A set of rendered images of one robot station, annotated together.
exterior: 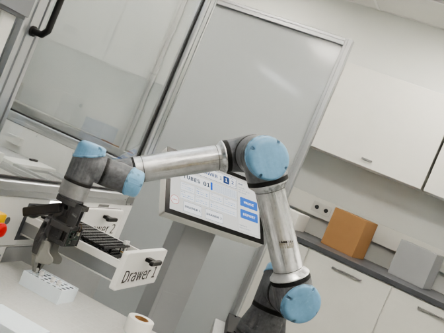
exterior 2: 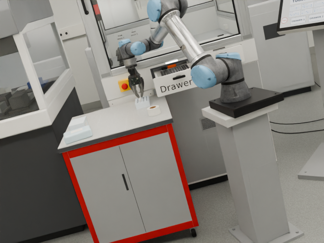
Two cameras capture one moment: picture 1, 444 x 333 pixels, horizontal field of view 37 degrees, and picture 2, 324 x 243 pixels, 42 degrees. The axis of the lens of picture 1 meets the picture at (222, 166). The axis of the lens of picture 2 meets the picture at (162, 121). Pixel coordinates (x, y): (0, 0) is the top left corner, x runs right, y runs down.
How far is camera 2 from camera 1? 239 cm
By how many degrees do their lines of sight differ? 74
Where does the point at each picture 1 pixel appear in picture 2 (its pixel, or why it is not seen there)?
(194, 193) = (300, 8)
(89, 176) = (124, 54)
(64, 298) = (140, 106)
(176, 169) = (160, 30)
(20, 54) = (88, 22)
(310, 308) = (202, 78)
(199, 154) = not seen: hidden behind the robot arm
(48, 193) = (159, 60)
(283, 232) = (178, 42)
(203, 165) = not seen: hidden behind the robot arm
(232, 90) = not seen: outside the picture
